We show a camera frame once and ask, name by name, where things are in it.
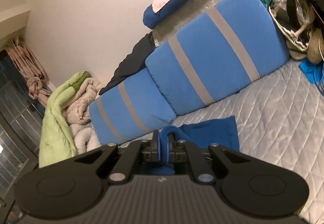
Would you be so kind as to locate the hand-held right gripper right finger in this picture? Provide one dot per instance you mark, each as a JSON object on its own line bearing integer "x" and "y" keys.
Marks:
{"x": 167, "y": 150}

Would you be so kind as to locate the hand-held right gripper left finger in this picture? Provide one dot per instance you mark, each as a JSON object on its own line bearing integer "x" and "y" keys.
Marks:
{"x": 158, "y": 149}

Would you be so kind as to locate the blue t-shirt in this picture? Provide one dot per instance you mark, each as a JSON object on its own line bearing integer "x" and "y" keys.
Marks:
{"x": 210, "y": 132}

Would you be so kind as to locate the blue grey-striped pillow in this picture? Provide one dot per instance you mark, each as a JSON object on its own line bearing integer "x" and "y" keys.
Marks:
{"x": 131, "y": 112}
{"x": 215, "y": 49}

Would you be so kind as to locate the beige comforter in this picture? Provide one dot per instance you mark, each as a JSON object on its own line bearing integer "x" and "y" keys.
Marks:
{"x": 83, "y": 105}

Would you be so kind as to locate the dark navy garment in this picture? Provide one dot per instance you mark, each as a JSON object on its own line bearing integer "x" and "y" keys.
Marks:
{"x": 134, "y": 61}

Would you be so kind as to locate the light green blanket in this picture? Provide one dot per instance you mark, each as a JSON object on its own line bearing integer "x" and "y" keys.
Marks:
{"x": 54, "y": 122}

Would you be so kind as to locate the grey quilted mattress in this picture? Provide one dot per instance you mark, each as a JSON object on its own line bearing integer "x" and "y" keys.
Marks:
{"x": 276, "y": 117}

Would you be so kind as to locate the dark glass window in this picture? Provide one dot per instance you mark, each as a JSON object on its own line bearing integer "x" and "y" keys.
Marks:
{"x": 15, "y": 112}

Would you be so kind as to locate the beige tied curtain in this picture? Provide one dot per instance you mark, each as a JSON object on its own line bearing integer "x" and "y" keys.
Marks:
{"x": 27, "y": 64}

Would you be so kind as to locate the teal cloth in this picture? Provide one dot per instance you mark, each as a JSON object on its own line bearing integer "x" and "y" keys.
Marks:
{"x": 311, "y": 69}

